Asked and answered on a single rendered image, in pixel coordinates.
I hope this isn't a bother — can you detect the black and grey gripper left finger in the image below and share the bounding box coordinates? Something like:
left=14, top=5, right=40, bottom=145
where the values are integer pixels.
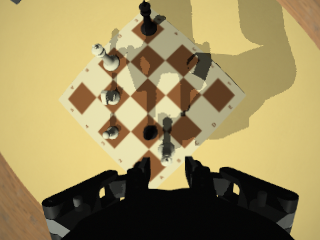
left=42, top=157, right=154, bottom=240

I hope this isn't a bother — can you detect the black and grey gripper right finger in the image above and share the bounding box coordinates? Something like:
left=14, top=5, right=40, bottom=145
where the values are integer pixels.
left=185, top=156, right=299, bottom=234

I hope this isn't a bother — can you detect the brown and cream chessboard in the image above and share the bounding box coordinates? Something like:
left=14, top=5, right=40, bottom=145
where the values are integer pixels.
left=58, top=8, right=246, bottom=189

